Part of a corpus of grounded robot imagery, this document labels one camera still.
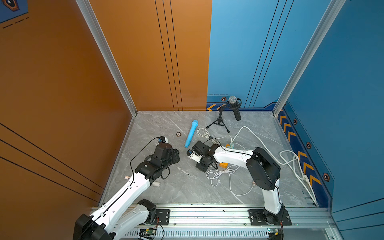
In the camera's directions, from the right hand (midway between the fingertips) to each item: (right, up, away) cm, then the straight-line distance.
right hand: (200, 165), depth 92 cm
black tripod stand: (+14, +28, +13) cm, 34 cm away
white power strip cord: (+48, +3, +1) cm, 48 cm away
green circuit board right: (+35, -26, -23) cm, 49 cm away
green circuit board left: (-26, -26, -21) cm, 42 cm away
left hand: (-13, +11, -11) cm, 20 cm away
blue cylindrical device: (-6, +19, +11) cm, 23 cm away
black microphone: (+22, +39, +1) cm, 44 cm away
